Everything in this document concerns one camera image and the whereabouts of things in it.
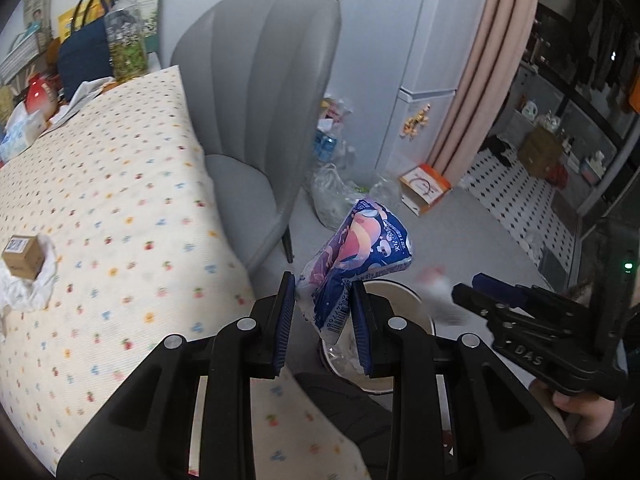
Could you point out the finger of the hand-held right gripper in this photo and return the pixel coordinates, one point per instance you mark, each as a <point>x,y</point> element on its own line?
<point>475,300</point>
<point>497,286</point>

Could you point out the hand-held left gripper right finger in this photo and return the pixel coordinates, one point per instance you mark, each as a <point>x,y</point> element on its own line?
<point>361,330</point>

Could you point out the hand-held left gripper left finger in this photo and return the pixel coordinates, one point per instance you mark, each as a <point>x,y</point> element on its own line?
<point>284,330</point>

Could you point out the white trash bin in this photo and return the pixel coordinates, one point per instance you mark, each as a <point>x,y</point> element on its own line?
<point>390,295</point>

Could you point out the blue peach snack packet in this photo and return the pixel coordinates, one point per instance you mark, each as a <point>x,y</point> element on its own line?
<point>360,245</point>

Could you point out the person's right hand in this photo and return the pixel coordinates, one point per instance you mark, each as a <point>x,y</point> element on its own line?
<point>590,417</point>

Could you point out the orange and white box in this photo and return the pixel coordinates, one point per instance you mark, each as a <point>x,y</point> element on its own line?
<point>425,187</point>

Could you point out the clear plastic bag with greens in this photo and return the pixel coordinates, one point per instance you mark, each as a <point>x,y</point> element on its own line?
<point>330,195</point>

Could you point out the brown cardboard storage box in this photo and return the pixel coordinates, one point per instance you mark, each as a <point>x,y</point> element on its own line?
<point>540,152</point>

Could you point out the gold fridge magnet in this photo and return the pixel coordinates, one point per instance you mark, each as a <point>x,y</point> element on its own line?
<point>417,120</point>

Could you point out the pack of blue bottles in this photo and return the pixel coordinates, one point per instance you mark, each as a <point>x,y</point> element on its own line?
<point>327,146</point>

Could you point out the black metal shelf rack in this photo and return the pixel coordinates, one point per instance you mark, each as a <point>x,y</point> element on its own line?
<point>570,97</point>

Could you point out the floral cream tablecloth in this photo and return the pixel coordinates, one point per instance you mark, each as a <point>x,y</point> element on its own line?
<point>125,185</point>

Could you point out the pink curtain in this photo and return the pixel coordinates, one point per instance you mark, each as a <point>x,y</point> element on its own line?
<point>485,60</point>

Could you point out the grey upholstered chair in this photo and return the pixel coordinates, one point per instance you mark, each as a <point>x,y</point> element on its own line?
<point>260,85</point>

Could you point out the crumpled clear plastic bag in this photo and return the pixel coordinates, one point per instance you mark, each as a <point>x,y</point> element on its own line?
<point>30,292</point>

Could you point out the small brown cardboard box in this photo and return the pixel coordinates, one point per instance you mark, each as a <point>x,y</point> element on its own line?
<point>22,257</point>

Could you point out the white fridge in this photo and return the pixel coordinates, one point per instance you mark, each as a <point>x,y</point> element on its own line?
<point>390,35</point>

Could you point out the white papers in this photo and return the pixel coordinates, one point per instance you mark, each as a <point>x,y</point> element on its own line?
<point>82,95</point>

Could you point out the blue white tissue pack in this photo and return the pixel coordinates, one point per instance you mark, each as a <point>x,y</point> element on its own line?
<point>20,132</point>

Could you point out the clear bottle with green contents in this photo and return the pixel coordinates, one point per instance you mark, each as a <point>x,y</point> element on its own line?
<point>125,40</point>

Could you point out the navy lunch bag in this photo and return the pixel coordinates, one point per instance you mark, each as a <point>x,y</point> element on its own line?
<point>82,57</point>

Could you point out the yellow snack packet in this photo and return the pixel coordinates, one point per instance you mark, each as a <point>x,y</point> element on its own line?
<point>65,20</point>

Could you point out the white paper bag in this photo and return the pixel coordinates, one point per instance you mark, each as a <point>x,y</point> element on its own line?
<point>37,10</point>

